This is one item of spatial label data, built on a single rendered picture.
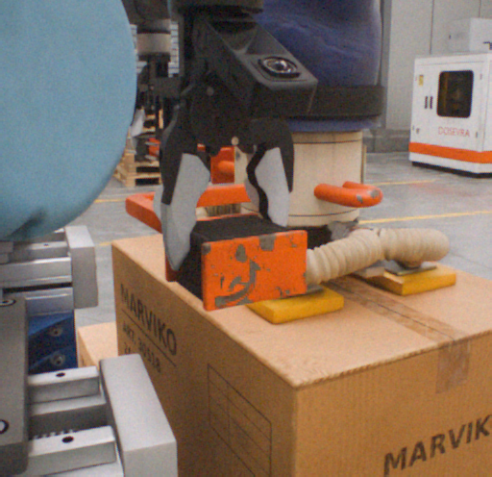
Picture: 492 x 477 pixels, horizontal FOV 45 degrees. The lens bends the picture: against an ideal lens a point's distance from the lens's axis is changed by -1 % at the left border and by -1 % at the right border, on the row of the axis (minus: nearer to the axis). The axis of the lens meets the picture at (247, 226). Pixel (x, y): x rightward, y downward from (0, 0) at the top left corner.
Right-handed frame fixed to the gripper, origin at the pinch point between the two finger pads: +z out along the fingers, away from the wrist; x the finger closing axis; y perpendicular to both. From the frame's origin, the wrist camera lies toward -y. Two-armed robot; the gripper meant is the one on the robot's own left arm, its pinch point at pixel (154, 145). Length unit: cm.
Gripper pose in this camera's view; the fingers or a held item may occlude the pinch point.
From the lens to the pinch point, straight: 139.8
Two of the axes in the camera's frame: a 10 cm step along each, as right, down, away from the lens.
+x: 8.8, -1.1, 4.6
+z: 0.0, 9.7, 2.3
